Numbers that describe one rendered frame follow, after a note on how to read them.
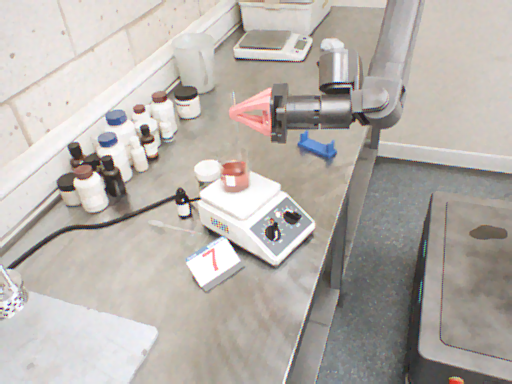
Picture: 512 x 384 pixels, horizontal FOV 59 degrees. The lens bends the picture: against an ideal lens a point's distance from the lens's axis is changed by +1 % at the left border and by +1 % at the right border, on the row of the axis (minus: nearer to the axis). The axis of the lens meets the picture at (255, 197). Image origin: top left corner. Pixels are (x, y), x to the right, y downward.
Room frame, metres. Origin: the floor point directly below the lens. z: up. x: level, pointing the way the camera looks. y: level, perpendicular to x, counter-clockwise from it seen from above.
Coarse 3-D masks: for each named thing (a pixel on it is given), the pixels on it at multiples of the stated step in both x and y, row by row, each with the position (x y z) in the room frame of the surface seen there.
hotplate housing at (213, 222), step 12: (204, 204) 0.68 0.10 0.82; (264, 204) 0.66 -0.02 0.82; (276, 204) 0.66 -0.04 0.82; (204, 216) 0.68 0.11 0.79; (216, 216) 0.65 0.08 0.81; (228, 216) 0.64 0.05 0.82; (252, 216) 0.63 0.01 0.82; (216, 228) 0.65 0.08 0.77; (228, 228) 0.63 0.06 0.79; (240, 228) 0.61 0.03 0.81; (312, 228) 0.64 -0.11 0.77; (228, 240) 0.64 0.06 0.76; (240, 240) 0.61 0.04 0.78; (252, 240) 0.59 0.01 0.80; (300, 240) 0.61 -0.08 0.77; (252, 252) 0.59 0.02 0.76; (264, 252) 0.57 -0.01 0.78; (288, 252) 0.58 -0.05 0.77; (276, 264) 0.56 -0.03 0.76
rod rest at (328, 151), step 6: (306, 132) 0.98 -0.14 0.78; (300, 138) 0.97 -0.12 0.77; (306, 138) 0.98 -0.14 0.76; (300, 144) 0.96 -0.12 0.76; (306, 144) 0.95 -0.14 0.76; (312, 144) 0.95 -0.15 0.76; (318, 144) 0.95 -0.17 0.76; (324, 144) 0.95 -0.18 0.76; (330, 144) 0.91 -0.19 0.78; (312, 150) 0.93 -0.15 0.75; (318, 150) 0.92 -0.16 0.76; (324, 150) 0.92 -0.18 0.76; (330, 150) 0.91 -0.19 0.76; (324, 156) 0.91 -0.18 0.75; (330, 156) 0.90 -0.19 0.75
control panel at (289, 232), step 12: (288, 204) 0.67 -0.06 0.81; (264, 216) 0.63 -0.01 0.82; (276, 216) 0.64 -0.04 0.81; (252, 228) 0.60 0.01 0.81; (264, 228) 0.61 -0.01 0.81; (288, 228) 0.62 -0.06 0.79; (300, 228) 0.62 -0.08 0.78; (264, 240) 0.59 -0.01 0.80; (288, 240) 0.60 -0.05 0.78; (276, 252) 0.57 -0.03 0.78
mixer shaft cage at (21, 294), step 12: (0, 264) 0.41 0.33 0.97; (0, 276) 0.43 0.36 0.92; (12, 276) 0.43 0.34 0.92; (0, 288) 0.41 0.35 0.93; (12, 288) 0.41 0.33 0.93; (24, 288) 0.43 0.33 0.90; (0, 300) 0.39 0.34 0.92; (12, 300) 0.39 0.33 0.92; (24, 300) 0.41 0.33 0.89; (0, 312) 0.39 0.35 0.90; (12, 312) 0.39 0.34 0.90
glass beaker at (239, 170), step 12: (228, 144) 0.74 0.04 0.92; (240, 144) 0.73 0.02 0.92; (216, 156) 0.70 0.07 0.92; (228, 156) 0.73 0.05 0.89; (228, 168) 0.68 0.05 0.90; (240, 168) 0.68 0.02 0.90; (228, 180) 0.68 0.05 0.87; (240, 180) 0.68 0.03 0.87; (228, 192) 0.68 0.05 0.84; (240, 192) 0.68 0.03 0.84
